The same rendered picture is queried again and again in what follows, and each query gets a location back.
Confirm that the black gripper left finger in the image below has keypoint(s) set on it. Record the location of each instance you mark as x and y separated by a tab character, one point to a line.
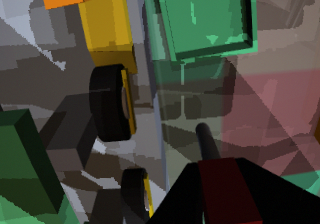
182	205

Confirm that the red-headed metal pin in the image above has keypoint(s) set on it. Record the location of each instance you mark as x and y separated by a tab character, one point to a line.
225	196

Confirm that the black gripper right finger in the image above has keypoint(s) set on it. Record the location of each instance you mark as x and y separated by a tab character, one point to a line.
277	200

